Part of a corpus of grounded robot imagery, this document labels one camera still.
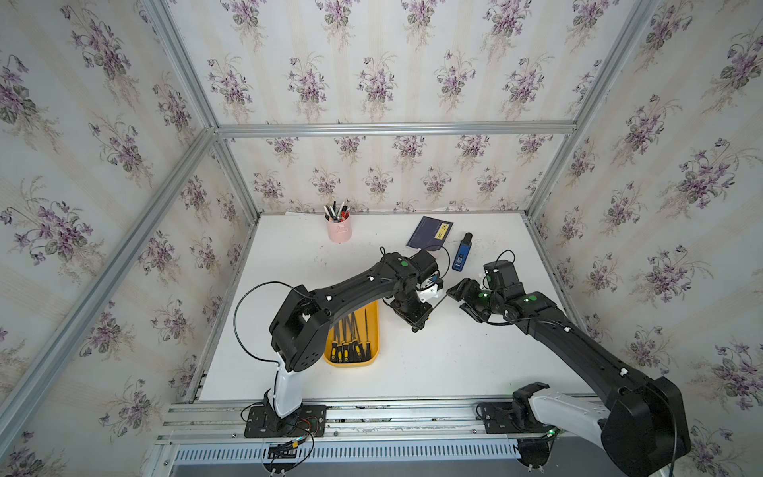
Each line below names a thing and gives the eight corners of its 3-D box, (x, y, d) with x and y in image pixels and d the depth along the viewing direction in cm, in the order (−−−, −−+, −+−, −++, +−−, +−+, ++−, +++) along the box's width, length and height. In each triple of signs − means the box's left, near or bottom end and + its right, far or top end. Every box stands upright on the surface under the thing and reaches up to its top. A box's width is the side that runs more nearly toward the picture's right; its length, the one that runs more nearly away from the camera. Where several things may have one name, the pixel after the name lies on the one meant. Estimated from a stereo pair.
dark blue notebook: (407, 245, 112) (407, 241, 111) (425, 216, 122) (425, 213, 121) (436, 256, 109) (436, 253, 107) (451, 226, 119) (452, 222, 117)
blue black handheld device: (451, 269, 106) (454, 260, 102) (462, 240, 115) (465, 231, 111) (461, 273, 105) (465, 264, 101) (472, 243, 114) (475, 234, 110)
